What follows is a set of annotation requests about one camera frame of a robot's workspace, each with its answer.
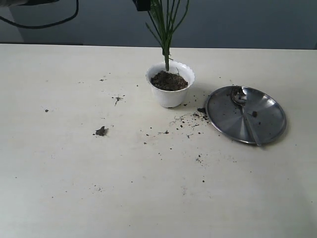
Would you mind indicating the steel spoon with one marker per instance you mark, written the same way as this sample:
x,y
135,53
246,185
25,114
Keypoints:
x,y
240,98

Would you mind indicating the red artificial flower with leaves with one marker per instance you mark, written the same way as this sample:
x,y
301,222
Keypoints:
x,y
166,17

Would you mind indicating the dark brown potting soil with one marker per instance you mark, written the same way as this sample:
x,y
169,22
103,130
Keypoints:
x,y
168,81

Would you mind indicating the white plastic flower pot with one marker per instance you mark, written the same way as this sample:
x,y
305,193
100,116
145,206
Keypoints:
x,y
170,99

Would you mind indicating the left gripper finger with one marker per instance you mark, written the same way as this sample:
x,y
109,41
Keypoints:
x,y
142,5

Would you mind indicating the round steel plate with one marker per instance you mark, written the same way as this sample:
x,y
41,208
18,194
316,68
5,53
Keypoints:
x,y
265,114

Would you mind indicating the soil clump on table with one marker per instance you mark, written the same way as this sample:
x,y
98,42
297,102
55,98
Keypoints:
x,y
101,132

